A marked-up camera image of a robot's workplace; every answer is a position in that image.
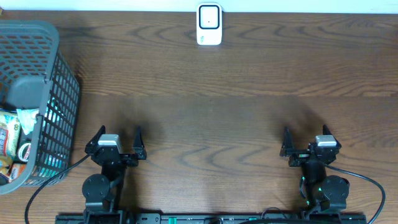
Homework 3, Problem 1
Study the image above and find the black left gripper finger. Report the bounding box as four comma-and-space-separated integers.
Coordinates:
86, 125, 106, 151
132, 126, 145, 152

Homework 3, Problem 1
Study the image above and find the teal small snack packet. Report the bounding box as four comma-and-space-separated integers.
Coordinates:
16, 109, 39, 135

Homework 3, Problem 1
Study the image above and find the cream snack bag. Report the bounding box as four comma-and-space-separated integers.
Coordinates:
1, 110, 21, 158

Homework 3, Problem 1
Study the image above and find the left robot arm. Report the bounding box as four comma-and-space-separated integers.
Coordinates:
82, 126, 147, 224

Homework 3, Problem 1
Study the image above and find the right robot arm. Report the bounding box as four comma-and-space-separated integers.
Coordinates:
280, 125, 349, 220

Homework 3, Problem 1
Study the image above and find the white barcode scanner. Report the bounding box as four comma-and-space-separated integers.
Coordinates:
196, 2, 223, 45

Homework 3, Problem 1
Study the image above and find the round black white container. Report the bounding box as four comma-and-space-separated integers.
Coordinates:
17, 142, 31, 163

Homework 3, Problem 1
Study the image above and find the orange snack packet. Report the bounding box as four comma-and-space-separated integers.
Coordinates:
9, 163, 26, 183

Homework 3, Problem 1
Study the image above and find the grey plastic shopping basket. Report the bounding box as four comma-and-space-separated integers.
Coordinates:
1, 20, 80, 195

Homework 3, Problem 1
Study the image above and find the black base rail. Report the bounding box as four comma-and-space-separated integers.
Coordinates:
55, 212, 367, 224

